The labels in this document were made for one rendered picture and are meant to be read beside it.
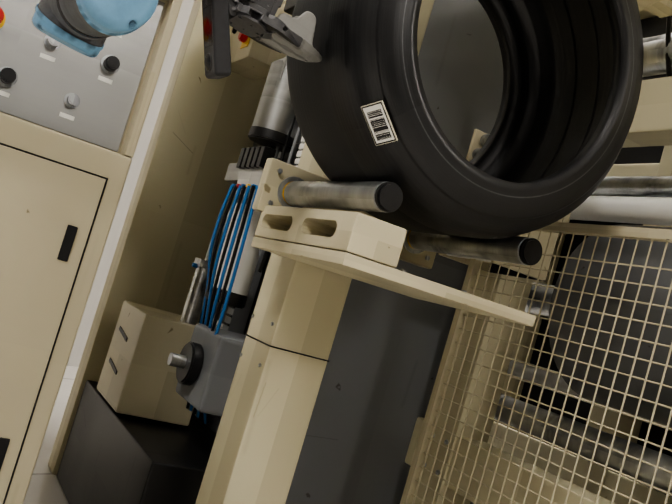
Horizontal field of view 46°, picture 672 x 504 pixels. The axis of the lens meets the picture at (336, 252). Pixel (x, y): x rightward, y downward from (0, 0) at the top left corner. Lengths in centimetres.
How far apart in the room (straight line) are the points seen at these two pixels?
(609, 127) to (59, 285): 109
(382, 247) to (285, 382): 47
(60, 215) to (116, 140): 21
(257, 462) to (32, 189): 69
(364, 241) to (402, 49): 27
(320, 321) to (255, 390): 18
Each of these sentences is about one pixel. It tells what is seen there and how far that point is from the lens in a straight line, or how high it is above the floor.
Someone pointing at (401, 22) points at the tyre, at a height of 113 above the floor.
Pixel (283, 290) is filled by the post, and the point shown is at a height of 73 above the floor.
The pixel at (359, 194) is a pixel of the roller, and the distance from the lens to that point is 119.
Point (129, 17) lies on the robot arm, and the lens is 95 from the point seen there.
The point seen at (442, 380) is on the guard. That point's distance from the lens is 172.
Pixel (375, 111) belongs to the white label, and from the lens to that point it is 113.
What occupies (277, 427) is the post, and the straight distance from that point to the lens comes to 154.
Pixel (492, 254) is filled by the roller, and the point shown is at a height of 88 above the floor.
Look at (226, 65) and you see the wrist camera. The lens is 113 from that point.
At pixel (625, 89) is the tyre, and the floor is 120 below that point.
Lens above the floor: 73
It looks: 3 degrees up
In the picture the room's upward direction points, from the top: 17 degrees clockwise
